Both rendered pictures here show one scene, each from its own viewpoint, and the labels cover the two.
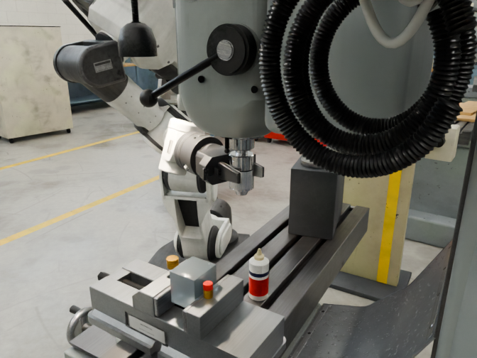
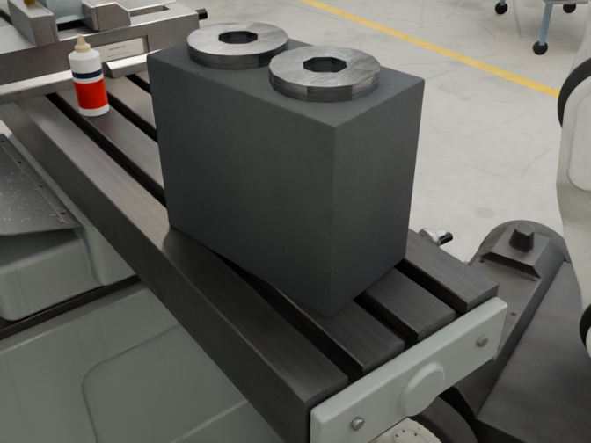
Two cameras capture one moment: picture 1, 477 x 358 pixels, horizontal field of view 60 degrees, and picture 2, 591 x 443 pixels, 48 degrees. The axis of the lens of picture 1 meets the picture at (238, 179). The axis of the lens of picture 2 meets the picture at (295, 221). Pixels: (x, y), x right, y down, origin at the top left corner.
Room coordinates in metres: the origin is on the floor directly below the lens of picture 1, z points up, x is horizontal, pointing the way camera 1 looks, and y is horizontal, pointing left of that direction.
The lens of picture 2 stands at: (1.32, -0.72, 1.36)
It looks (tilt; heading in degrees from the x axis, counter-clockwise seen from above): 35 degrees down; 112
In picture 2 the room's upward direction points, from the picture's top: straight up
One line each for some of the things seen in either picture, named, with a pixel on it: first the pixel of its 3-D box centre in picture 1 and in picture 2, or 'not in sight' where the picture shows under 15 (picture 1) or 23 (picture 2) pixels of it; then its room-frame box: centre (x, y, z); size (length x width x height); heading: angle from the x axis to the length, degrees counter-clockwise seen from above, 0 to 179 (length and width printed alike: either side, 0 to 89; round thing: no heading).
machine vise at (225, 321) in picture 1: (181, 307); (83, 32); (0.62, 0.10, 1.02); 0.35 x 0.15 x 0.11; 57
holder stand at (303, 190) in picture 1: (318, 188); (281, 154); (1.10, -0.23, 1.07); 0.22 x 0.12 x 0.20; 160
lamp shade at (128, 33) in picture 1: (137, 39); not in sight; (0.83, 0.19, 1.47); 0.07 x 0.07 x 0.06
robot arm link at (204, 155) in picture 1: (214, 160); not in sight; (0.81, 0.05, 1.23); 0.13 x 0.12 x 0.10; 128
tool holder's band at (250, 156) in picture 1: (241, 155); not in sight; (0.74, -0.01, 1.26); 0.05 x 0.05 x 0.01
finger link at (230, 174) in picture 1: (227, 174); not in sight; (0.72, 0.02, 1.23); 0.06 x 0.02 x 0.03; 38
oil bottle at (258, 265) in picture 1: (258, 272); (87, 74); (0.73, -0.04, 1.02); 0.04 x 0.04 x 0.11
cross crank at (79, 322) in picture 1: (92, 330); not in sight; (1.00, 0.42, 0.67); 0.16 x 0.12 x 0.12; 59
